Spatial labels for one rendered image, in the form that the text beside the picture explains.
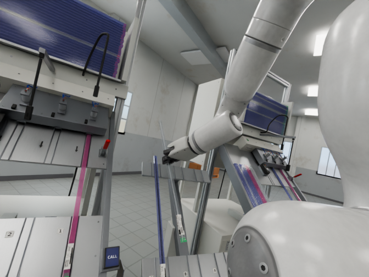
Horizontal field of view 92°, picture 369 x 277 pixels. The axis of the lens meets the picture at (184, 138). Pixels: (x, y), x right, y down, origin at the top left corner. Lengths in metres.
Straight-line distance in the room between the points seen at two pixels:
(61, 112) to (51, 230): 0.41
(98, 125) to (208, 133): 0.48
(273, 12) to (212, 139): 0.32
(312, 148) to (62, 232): 9.64
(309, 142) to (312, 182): 1.77
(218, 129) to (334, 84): 0.34
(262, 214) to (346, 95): 0.14
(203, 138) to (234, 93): 0.16
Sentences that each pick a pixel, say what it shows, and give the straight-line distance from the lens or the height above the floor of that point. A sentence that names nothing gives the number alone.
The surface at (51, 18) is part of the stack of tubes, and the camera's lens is 1.03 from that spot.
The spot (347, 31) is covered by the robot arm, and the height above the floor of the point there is 1.29.
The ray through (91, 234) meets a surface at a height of 0.82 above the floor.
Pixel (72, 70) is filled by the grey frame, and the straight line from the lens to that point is 1.00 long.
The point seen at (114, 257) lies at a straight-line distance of 0.64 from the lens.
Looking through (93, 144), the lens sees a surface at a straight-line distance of 0.84.
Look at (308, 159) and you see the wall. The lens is 9.81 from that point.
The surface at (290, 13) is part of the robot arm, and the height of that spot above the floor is 1.44.
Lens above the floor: 1.15
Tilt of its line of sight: 1 degrees up
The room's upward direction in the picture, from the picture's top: 12 degrees clockwise
